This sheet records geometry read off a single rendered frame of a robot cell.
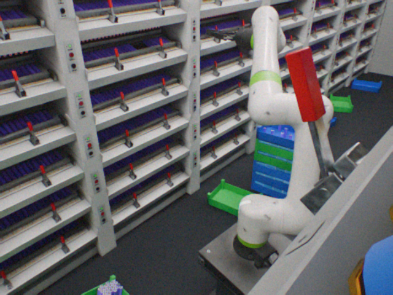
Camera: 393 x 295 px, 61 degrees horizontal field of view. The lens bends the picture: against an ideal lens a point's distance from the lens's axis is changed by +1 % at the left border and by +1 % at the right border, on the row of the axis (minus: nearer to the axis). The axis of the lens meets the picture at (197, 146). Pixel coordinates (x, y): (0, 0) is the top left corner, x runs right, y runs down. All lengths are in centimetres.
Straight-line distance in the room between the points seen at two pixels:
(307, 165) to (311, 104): 105
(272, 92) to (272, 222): 47
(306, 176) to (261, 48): 50
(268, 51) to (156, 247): 120
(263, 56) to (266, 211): 57
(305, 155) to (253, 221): 30
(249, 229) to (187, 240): 72
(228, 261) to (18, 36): 112
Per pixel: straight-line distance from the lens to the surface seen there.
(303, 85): 17
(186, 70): 185
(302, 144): 120
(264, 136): 208
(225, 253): 141
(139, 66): 160
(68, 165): 161
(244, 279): 135
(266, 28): 137
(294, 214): 127
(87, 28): 143
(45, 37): 135
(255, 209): 125
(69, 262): 189
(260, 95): 115
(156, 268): 183
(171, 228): 201
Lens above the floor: 140
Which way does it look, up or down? 30 degrees down
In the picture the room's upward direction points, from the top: straight up
